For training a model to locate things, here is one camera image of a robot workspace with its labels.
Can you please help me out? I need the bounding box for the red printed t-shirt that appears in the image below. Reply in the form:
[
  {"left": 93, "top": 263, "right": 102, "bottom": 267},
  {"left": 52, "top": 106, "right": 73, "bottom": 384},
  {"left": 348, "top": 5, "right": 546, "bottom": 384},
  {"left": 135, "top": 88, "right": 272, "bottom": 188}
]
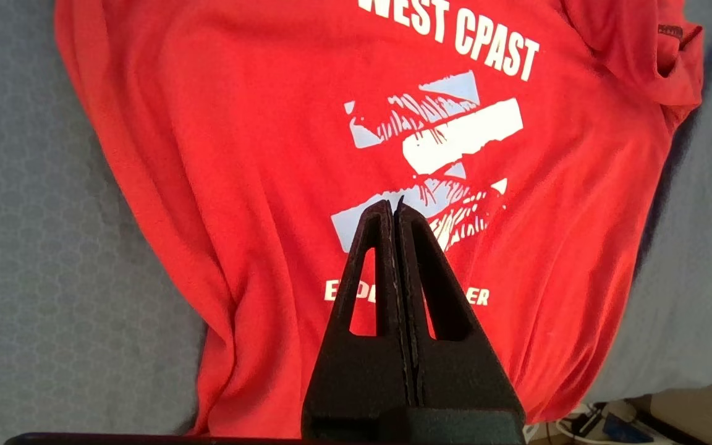
[{"left": 54, "top": 0, "right": 706, "bottom": 439}]

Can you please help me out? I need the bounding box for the white and blue floor object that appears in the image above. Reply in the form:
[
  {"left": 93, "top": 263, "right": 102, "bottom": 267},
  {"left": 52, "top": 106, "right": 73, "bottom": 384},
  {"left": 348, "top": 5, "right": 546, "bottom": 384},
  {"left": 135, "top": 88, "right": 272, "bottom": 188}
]
[{"left": 523, "top": 399, "right": 693, "bottom": 445}]

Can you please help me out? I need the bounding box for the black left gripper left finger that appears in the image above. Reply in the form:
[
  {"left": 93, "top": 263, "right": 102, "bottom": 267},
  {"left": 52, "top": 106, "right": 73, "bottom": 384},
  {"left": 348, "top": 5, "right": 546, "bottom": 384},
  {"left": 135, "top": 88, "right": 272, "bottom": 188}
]
[{"left": 303, "top": 201, "right": 415, "bottom": 443}]

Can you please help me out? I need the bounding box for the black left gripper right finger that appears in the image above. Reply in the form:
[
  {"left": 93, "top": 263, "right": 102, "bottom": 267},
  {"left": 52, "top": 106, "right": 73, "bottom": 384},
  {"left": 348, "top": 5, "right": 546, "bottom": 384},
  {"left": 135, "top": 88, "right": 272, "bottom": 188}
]
[{"left": 395, "top": 198, "right": 525, "bottom": 427}]

